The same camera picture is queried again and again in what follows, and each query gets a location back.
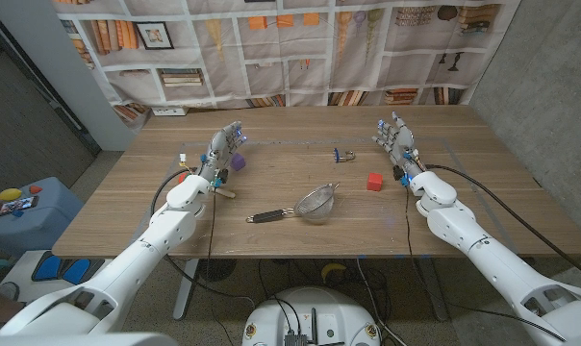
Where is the white table leg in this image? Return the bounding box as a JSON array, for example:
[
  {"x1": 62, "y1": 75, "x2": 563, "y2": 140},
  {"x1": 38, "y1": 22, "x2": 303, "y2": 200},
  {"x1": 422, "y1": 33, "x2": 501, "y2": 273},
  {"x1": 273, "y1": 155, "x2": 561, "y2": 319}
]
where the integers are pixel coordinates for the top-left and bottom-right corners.
[{"x1": 172, "y1": 259, "x2": 200, "y2": 322}]

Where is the yellow curved object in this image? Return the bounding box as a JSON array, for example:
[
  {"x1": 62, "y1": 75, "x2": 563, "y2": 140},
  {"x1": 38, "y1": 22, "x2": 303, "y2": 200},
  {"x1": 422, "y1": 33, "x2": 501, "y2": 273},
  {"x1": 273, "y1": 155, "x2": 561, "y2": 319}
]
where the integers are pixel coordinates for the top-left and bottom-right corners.
[{"x1": 320, "y1": 261, "x2": 348, "y2": 284}]

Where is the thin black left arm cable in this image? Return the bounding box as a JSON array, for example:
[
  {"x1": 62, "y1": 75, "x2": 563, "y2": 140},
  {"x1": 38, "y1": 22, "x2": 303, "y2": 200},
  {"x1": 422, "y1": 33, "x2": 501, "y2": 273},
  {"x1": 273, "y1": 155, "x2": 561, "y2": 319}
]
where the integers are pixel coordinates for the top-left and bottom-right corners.
[{"x1": 206, "y1": 185, "x2": 219, "y2": 289}]

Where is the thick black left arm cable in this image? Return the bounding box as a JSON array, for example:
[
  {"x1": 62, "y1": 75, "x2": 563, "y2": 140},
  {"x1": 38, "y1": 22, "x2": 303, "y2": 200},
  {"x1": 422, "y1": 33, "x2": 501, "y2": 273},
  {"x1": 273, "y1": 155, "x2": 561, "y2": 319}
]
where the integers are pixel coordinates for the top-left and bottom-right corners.
[{"x1": 149, "y1": 166, "x2": 258, "y2": 311}]

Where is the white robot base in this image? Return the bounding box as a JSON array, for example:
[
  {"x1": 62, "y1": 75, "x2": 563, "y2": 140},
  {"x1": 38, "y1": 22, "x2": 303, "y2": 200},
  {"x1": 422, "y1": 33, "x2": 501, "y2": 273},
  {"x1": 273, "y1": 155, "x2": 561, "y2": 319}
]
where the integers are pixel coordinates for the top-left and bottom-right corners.
[{"x1": 241, "y1": 286, "x2": 382, "y2": 346}]

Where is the blue foot pedal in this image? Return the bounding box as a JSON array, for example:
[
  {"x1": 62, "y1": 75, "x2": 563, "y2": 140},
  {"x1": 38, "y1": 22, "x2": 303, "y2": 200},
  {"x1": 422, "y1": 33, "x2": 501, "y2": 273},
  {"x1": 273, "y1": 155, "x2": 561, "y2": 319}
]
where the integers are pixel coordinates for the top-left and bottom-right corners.
[
  {"x1": 62, "y1": 259, "x2": 92, "y2": 285},
  {"x1": 32, "y1": 254, "x2": 63, "y2": 283}
]

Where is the grey table leg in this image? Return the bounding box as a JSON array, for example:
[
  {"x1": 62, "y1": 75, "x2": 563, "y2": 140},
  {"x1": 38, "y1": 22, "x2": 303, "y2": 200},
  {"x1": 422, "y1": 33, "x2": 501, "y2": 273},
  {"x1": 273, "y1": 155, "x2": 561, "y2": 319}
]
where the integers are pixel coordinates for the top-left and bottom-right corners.
[{"x1": 417, "y1": 257, "x2": 450, "y2": 322}]

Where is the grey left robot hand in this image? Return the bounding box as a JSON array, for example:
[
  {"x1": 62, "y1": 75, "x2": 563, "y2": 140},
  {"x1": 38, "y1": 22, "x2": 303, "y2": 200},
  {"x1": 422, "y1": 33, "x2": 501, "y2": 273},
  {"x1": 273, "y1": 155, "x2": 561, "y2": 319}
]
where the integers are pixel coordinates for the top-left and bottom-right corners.
[{"x1": 196, "y1": 120, "x2": 248, "y2": 186}]

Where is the blue padded ottoman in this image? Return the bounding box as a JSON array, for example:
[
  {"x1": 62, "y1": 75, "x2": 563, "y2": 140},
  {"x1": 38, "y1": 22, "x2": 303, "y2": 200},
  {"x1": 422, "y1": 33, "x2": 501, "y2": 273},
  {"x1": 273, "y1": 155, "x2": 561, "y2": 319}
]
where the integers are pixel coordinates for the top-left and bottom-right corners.
[{"x1": 0, "y1": 176, "x2": 85, "y2": 256}]

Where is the white step platform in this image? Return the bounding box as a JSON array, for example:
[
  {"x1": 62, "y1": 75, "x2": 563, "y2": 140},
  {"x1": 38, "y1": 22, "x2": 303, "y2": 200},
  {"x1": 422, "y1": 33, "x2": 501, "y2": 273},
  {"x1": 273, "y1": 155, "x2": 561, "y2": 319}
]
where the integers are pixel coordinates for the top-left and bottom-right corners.
[{"x1": 0, "y1": 249, "x2": 114, "y2": 304}]

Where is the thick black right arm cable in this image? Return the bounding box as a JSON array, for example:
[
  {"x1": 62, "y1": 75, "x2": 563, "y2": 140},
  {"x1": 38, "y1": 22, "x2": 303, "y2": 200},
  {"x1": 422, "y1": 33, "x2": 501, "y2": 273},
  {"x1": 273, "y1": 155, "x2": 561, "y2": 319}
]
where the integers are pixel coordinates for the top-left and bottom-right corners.
[{"x1": 423, "y1": 163, "x2": 581, "y2": 284}]

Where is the white power strip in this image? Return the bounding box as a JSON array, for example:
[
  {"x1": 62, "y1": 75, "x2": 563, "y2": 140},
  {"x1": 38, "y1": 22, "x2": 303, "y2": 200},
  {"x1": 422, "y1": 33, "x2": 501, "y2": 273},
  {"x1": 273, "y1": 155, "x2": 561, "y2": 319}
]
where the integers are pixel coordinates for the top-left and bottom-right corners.
[{"x1": 151, "y1": 106, "x2": 189, "y2": 117}]

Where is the black floor fan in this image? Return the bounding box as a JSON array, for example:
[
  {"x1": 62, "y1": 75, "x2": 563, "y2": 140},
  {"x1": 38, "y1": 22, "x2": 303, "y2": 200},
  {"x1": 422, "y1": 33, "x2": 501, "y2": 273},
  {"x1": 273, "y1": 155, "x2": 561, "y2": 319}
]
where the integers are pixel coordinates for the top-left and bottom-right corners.
[{"x1": 197, "y1": 259, "x2": 238, "y2": 284}]

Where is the silver padlock with blue band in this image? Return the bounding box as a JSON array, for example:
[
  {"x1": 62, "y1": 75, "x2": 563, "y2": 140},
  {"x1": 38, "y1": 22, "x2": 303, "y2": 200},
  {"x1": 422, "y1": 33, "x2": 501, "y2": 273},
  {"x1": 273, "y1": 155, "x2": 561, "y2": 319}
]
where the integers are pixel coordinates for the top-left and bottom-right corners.
[{"x1": 333, "y1": 147, "x2": 357, "y2": 164}]

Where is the colourful striped maraca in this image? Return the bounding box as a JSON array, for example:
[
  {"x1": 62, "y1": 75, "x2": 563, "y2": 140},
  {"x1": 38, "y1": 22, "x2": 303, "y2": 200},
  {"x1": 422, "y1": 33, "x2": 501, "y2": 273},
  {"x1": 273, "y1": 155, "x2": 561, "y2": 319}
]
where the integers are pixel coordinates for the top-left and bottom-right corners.
[{"x1": 177, "y1": 170, "x2": 237, "y2": 200}]

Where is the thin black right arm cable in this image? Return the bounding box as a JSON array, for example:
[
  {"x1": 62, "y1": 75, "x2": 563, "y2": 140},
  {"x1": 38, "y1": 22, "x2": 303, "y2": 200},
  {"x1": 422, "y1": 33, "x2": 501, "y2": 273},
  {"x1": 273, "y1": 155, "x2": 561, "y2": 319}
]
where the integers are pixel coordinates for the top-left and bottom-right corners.
[{"x1": 404, "y1": 185, "x2": 568, "y2": 343}]

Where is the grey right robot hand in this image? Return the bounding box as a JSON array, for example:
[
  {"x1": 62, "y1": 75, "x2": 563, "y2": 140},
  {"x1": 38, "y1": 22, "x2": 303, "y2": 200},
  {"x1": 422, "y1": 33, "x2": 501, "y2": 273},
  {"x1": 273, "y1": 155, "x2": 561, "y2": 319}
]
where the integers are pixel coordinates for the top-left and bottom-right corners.
[{"x1": 371, "y1": 111, "x2": 425, "y2": 182}]

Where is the metal sieve with black handle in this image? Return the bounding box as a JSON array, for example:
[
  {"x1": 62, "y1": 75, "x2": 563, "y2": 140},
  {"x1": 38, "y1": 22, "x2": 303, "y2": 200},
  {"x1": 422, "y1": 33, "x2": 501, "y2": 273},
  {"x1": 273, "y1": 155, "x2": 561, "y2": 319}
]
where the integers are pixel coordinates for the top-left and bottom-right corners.
[{"x1": 245, "y1": 182, "x2": 341, "y2": 225}]

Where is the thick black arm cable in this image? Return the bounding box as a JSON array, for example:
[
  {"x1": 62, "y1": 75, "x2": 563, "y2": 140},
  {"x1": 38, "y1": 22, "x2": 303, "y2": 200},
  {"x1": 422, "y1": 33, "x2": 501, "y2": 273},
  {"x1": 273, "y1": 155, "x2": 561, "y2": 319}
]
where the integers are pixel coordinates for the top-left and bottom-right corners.
[
  {"x1": 423, "y1": 163, "x2": 581, "y2": 284},
  {"x1": 149, "y1": 166, "x2": 258, "y2": 311}
]

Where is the grey sneaker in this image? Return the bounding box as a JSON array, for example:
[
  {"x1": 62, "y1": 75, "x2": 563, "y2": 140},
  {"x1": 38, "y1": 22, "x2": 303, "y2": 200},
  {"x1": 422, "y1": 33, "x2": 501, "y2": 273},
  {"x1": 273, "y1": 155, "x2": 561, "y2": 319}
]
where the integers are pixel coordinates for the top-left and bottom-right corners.
[{"x1": 0, "y1": 281, "x2": 21, "y2": 303}]

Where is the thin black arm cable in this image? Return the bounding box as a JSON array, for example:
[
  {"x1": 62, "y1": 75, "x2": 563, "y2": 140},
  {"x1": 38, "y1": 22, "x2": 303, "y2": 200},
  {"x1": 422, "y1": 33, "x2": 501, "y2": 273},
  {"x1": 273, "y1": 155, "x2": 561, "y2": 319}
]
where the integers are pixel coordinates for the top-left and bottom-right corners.
[
  {"x1": 206, "y1": 185, "x2": 219, "y2": 289},
  {"x1": 404, "y1": 185, "x2": 568, "y2": 343}
]

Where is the printed bookshelf backdrop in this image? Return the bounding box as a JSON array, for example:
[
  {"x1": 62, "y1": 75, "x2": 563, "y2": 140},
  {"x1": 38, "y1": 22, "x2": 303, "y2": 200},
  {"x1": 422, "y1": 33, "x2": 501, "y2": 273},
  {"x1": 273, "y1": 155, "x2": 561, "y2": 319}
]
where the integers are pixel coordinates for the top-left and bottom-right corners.
[{"x1": 52, "y1": 0, "x2": 522, "y2": 111}]

